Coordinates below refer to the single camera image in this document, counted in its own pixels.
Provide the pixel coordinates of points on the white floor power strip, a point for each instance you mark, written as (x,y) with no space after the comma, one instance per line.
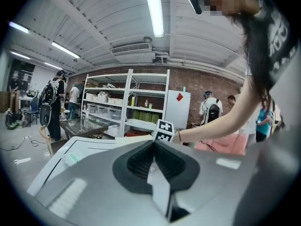
(27,137)

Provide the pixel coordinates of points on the glass top coffee table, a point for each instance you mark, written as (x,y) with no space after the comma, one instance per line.
(82,127)

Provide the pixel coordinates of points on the person's right forearm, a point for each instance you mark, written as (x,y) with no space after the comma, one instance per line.
(211,128)

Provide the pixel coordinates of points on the white shelving unit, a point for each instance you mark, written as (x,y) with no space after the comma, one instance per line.
(127,102)

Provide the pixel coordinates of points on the blue chair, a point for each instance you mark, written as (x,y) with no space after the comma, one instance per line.
(33,109)

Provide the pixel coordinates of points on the ceiling air conditioner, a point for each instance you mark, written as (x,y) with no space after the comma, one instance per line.
(134,52)

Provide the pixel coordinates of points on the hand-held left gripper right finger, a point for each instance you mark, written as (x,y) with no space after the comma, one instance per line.
(211,180)

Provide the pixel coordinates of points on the person's black printed t-shirt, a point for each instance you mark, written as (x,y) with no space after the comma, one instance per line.
(279,32)

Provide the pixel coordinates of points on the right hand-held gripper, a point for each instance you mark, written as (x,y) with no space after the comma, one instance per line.
(164,131)

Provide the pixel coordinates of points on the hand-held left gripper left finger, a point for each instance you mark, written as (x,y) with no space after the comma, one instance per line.
(101,185)

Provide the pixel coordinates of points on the long ceiling light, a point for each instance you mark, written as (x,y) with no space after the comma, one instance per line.
(154,8)

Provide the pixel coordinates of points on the white metal cabinet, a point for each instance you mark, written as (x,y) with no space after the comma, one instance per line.
(177,109)

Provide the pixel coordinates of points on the pink padded jacket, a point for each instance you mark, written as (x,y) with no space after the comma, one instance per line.
(225,145)

